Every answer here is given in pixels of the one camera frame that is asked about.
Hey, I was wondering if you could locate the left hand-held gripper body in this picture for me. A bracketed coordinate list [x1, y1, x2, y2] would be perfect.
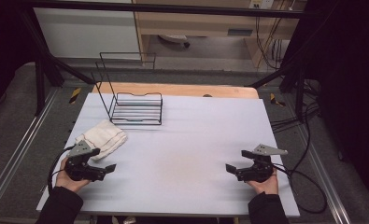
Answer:
[64, 139, 107, 183]

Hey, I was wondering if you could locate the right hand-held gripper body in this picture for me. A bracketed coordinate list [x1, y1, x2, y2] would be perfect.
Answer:
[235, 143, 289, 184]

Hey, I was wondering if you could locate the white towel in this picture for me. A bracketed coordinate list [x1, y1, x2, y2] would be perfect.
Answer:
[75, 119, 129, 161]

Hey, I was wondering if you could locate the black wire rack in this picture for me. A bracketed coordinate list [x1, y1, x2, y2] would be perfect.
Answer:
[91, 51, 163, 127]

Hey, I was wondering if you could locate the person's right hand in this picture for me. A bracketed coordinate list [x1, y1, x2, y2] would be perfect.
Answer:
[246, 170, 279, 195]

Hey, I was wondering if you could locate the person's left hand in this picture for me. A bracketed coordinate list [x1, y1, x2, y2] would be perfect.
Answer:
[54, 157, 92, 193]

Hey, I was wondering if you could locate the white foam board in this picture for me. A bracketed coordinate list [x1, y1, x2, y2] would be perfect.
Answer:
[35, 92, 301, 218]

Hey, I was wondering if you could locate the yellow black striped tape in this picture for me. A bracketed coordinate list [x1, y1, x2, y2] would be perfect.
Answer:
[269, 92, 287, 108]
[68, 87, 82, 105]

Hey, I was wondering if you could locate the black curtain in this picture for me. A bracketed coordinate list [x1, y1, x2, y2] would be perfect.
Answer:
[0, 0, 46, 118]
[281, 0, 369, 203]

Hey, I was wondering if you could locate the white cabinet panel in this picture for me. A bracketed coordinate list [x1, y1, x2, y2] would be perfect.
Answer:
[33, 7, 142, 60]

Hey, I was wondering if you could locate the office chair base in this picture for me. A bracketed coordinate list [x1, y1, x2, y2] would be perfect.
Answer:
[158, 34, 192, 49]

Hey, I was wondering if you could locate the light wooden desk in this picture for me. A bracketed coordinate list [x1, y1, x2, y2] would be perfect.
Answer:
[132, 0, 308, 69]

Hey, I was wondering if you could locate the white power strip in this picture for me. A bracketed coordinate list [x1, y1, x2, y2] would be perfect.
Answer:
[248, 0, 276, 10]

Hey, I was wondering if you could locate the left hand-held gripper black cable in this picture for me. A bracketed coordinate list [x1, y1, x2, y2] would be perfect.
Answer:
[47, 145, 77, 196]

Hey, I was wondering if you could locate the hand-held gripper black cable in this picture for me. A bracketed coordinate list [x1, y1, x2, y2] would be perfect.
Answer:
[271, 162, 328, 215]
[47, 145, 77, 196]

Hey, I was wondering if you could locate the bundle of black cables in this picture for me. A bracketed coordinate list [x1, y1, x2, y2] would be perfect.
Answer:
[269, 78, 321, 133]

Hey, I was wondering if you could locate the right hand-held gripper black cable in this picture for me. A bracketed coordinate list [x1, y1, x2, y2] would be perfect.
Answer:
[271, 162, 328, 215]

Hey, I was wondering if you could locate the aluminium rail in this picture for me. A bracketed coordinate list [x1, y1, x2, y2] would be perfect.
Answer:
[0, 88, 60, 213]
[292, 119, 352, 224]

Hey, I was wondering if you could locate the black metal frame bar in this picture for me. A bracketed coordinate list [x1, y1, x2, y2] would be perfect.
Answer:
[24, 0, 325, 20]

